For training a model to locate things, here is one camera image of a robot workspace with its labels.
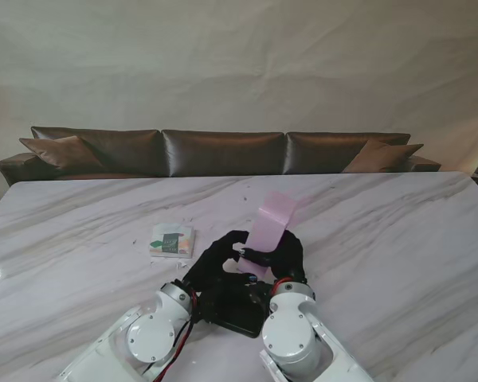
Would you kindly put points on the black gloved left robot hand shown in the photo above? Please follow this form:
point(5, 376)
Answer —
point(207, 270)

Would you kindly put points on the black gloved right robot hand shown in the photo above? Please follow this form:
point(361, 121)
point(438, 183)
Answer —
point(291, 258)

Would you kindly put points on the pink tissue box cover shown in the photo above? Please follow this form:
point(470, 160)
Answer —
point(269, 227)

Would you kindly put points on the printed tissue pack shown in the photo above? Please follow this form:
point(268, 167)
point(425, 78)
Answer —
point(171, 240)

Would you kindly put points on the black tissue box base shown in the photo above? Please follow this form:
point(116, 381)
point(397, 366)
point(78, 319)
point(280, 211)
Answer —
point(239, 314)

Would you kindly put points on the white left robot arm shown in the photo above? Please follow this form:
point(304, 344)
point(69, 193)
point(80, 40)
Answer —
point(143, 342)

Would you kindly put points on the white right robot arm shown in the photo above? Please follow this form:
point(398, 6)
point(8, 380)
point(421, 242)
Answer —
point(291, 338)

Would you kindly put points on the brown leather sofa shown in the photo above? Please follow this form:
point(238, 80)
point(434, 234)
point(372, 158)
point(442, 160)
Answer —
point(223, 153)

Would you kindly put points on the brown throw pillow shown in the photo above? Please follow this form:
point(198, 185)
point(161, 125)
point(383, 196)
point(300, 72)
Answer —
point(382, 157)
point(63, 153)

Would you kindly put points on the beige wrinkled backdrop cloth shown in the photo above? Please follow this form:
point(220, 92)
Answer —
point(239, 59)

